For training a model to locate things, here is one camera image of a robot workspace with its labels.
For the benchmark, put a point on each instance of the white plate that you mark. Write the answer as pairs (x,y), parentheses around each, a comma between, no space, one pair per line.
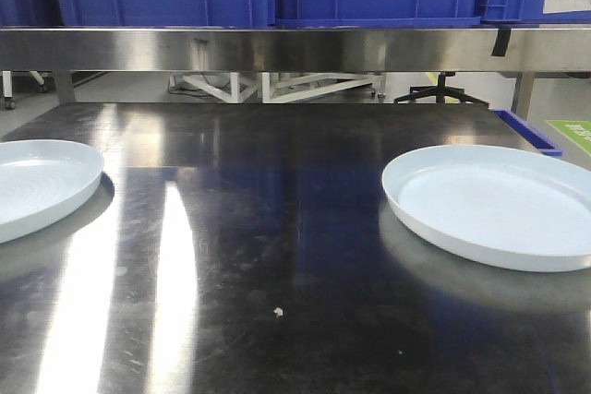
(43,181)
(503,207)

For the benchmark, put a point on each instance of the stainless steel shelf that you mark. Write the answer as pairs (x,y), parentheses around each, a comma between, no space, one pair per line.
(563,48)

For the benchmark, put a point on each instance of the black chair base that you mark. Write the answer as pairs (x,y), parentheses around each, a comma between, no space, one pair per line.
(440,91)

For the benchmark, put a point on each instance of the black tape strip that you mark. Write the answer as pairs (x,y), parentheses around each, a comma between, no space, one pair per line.
(501,43)

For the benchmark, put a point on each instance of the blue open bin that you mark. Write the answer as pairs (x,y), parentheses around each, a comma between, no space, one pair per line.
(530,133)

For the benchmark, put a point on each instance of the white metal frame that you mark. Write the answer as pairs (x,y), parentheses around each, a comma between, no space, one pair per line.
(272,87)

